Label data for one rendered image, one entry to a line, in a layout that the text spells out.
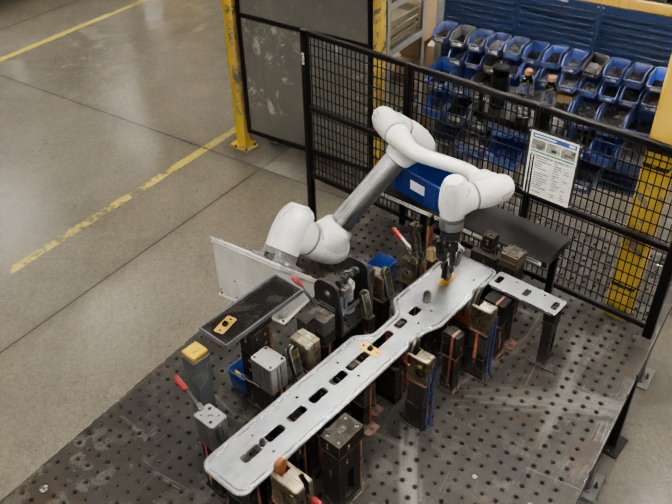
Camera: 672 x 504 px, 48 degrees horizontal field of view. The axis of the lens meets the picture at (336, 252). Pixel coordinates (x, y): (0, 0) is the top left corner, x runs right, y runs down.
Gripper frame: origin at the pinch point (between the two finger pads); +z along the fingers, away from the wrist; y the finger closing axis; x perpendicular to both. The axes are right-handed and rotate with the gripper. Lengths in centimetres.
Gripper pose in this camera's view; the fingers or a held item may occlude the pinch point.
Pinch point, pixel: (447, 270)
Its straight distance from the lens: 292.4
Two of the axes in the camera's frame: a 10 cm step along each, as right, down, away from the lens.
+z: 0.2, 7.9, 6.1
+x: -6.6, 4.7, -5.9
